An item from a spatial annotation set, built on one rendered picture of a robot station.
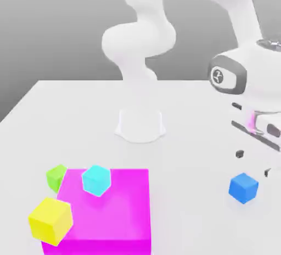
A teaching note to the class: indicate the large magenta box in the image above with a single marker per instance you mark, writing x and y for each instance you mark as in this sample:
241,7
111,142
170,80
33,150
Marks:
109,219

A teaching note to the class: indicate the small yellow cube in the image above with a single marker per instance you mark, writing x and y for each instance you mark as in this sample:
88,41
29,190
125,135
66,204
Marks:
50,222

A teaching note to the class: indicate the small blue cube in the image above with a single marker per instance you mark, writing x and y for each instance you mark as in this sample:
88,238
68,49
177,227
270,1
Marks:
243,188

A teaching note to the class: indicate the small cyan cube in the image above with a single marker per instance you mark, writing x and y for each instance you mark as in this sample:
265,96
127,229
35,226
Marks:
96,180

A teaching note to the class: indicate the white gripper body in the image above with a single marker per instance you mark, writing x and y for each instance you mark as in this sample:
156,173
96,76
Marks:
252,135

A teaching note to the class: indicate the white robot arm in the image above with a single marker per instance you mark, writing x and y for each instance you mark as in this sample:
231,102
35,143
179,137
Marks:
140,39

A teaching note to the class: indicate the small green cube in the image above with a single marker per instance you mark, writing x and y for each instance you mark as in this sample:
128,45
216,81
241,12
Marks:
54,178

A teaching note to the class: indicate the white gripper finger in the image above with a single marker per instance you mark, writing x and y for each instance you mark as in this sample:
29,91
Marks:
239,153
266,172

